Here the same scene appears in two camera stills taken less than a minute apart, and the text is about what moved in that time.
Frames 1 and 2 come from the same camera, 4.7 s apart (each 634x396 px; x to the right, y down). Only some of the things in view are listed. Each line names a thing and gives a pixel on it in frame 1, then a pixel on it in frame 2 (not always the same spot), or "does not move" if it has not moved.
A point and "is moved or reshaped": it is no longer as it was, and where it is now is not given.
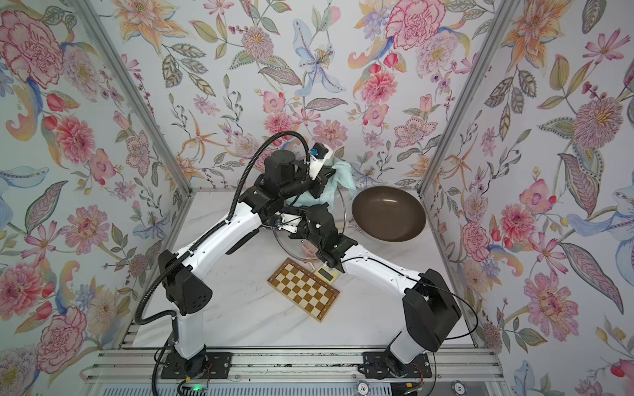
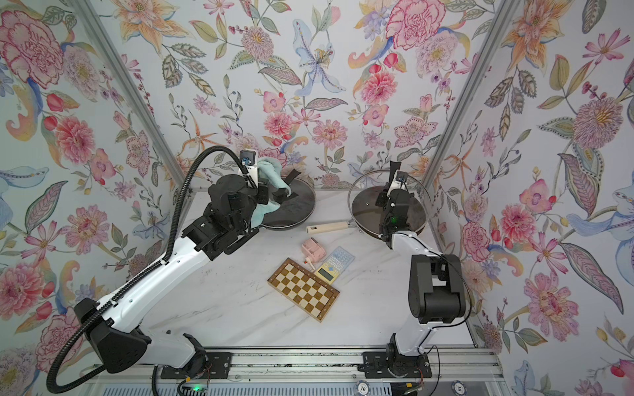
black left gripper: (316, 184) -> (263, 193)
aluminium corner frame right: (498, 17) does not move
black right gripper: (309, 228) -> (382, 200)
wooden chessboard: (303, 289) does not move
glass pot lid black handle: (301, 249) -> (366, 214)
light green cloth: (342, 178) is moved or reshaped
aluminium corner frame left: (142, 96) does not move
